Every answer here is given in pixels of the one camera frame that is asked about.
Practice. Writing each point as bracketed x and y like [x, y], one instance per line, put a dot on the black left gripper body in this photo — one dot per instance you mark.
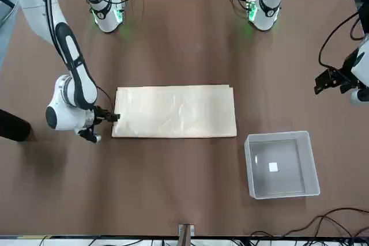
[347, 74]

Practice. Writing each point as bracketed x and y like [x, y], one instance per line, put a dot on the black vase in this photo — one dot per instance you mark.
[14, 126]

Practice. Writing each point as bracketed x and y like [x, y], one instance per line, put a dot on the clear plastic box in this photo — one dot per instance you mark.
[310, 165]

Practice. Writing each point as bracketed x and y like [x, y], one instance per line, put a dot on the aluminium frame post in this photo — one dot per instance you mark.
[184, 237]

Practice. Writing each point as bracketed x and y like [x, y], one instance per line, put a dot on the cream-colored tablecloth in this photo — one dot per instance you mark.
[173, 113]

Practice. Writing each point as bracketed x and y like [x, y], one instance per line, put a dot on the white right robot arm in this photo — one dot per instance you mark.
[78, 84]

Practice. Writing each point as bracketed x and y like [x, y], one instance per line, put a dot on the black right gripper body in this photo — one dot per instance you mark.
[102, 115]

